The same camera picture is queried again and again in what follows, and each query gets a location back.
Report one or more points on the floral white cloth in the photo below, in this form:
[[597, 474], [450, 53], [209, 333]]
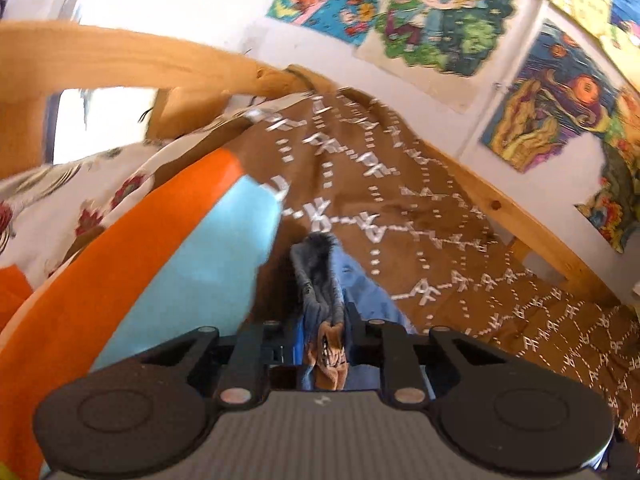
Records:
[[60, 200]]

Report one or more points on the brown patterned blanket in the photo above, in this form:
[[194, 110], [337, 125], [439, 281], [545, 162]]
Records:
[[450, 240]]

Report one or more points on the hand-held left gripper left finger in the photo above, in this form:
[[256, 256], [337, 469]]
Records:
[[250, 360]]

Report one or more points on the torn colourful wall poster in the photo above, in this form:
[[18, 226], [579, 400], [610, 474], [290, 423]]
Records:
[[617, 195]]

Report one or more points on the orange blue green bed sheet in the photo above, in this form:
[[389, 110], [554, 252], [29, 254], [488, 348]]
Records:
[[150, 270]]

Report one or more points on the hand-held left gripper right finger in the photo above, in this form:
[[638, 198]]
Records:
[[397, 360]]

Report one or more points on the wooden bed frame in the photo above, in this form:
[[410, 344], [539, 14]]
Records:
[[100, 60]]

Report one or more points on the blue car-print pants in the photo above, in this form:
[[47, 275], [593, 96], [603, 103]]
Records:
[[320, 285]]

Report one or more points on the window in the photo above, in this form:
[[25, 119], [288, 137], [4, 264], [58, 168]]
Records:
[[100, 125]]

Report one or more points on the green figure wall poster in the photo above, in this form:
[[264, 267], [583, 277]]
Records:
[[445, 25]]

